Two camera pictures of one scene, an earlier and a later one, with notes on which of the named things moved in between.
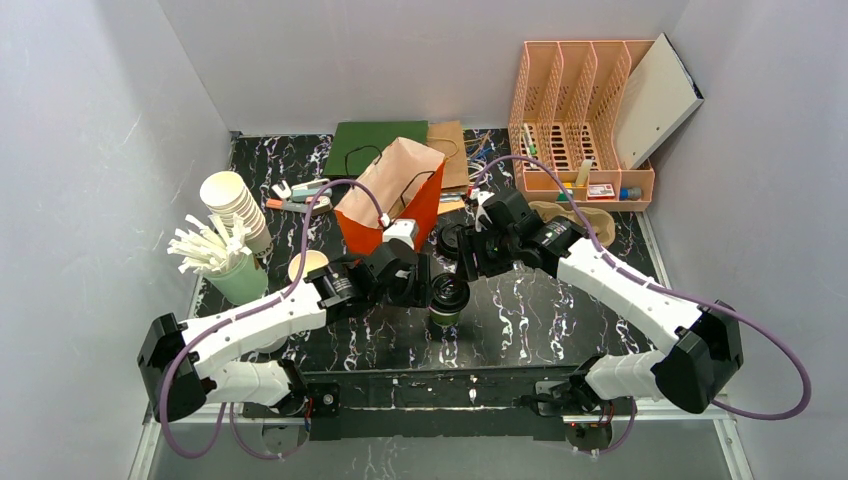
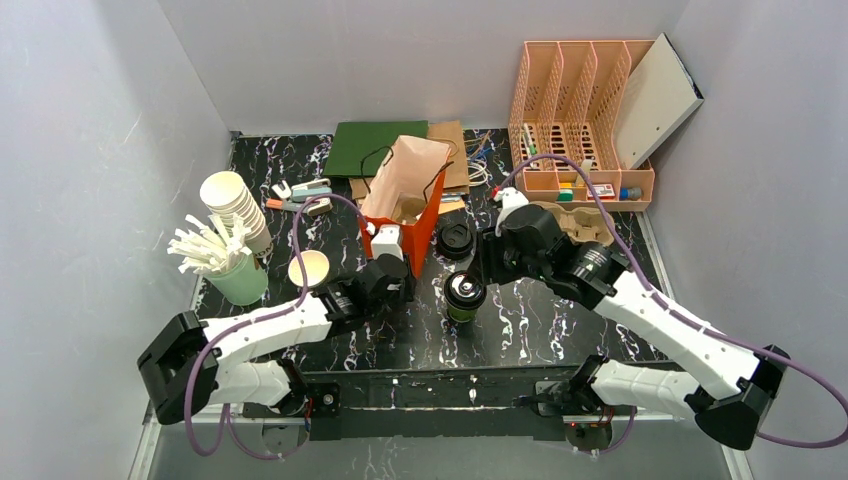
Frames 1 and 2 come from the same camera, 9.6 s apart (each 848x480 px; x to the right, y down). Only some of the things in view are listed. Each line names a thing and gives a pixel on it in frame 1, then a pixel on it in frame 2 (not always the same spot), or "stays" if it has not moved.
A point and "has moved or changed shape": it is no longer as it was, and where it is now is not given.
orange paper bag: [404, 178] has moved or changed shape
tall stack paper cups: [227, 195] stays
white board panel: [661, 95] stays
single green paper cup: [445, 319] -> [462, 315]
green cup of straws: [232, 274] stays
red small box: [600, 191] stays
